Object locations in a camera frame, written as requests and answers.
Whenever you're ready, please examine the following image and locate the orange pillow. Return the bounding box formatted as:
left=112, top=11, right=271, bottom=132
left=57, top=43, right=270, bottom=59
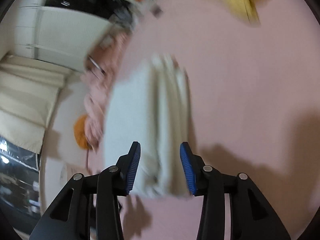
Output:
left=74, top=114, right=90, bottom=150

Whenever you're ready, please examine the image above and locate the pink bed sheet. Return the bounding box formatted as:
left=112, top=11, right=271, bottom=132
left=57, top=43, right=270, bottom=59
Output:
left=85, top=0, right=320, bottom=240

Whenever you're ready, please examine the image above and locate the dark glass pane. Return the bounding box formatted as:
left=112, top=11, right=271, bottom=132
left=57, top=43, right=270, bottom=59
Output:
left=0, top=135, right=42, bottom=215

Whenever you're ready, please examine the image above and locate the white wardrobe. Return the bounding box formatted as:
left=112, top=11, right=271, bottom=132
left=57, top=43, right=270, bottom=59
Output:
left=15, top=5, right=113, bottom=73

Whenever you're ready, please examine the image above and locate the white fluffy cardigan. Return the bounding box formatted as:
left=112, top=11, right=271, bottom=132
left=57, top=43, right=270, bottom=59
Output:
left=104, top=54, right=194, bottom=198

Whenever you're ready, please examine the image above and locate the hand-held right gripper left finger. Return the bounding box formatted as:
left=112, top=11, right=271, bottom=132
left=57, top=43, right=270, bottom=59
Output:
left=29, top=141, right=141, bottom=240

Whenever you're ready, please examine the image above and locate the dark open closet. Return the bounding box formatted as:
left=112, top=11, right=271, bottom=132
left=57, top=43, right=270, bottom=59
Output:
left=44, top=0, right=130, bottom=22

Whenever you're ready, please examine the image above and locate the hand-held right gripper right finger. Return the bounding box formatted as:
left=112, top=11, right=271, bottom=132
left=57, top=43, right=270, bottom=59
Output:
left=179, top=142, right=292, bottom=240

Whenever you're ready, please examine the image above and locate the crumpled pink duvet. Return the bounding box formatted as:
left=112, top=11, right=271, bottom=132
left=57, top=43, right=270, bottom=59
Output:
left=84, top=32, right=133, bottom=153

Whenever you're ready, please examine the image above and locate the cream curtain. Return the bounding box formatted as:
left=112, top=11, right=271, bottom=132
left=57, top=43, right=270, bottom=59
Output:
left=0, top=62, right=73, bottom=154

